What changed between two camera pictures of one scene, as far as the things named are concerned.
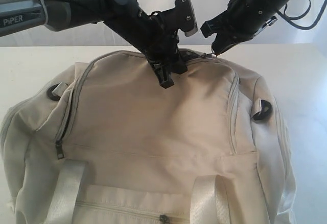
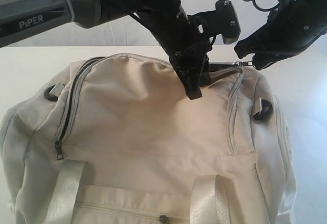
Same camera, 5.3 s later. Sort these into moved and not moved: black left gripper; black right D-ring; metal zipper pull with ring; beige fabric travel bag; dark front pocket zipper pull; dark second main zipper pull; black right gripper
Moved: metal zipper pull with ring; black left gripper; black right gripper
Not moved: dark front pocket zipper pull; beige fabric travel bag; black right D-ring; dark second main zipper pull
